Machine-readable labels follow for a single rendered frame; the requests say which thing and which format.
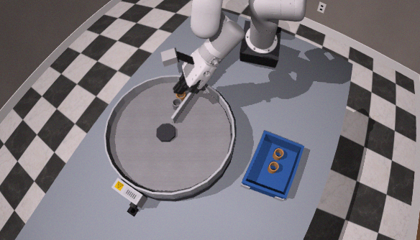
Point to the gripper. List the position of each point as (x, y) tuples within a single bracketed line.
[(194, 75)]

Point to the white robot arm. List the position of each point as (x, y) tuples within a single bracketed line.
[(221, 40)]

